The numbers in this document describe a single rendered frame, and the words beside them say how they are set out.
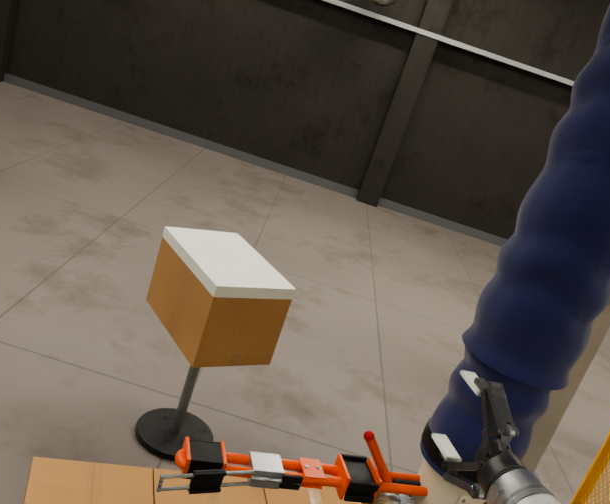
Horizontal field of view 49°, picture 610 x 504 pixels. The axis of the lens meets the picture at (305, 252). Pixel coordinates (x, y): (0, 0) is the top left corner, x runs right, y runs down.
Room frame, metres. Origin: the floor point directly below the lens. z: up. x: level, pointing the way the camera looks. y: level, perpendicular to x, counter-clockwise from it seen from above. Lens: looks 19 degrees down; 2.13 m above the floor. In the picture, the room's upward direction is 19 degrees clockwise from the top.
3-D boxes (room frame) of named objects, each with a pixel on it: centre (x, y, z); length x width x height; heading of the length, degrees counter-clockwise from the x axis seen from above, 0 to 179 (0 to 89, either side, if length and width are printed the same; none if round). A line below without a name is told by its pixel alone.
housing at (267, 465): (1.22, -0.07, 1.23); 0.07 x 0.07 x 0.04; 19
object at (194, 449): (1.18, 0.06, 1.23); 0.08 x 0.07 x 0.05; 109
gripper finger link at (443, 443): (1.06, -0.35, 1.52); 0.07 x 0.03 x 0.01; 20
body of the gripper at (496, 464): (0.93, -0.40, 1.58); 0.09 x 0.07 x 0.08; 20
